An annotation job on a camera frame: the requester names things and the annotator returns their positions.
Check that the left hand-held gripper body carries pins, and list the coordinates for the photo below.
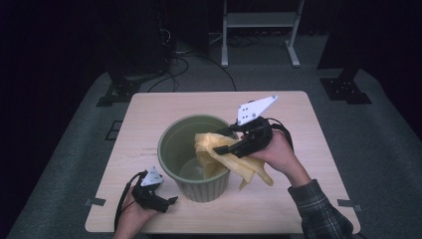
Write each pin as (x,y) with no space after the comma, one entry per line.
(147,197)

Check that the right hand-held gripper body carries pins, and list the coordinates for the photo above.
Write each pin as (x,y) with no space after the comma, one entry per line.
(260,132)

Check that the yellow cloth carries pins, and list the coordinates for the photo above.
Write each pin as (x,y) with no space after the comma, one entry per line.
(212,159)

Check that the green plastic trash bin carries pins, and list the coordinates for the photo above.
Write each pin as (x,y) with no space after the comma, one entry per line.
(175,146)

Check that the person's left hand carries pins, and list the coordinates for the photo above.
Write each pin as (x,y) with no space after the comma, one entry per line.
(131,219)

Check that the person's right hand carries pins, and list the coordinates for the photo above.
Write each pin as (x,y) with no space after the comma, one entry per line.
(282,156)

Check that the black stand base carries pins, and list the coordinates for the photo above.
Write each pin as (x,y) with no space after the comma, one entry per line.
(345,89)
(121,91)

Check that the white metal stand frame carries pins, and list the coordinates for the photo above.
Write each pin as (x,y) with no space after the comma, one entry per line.
(262,19)

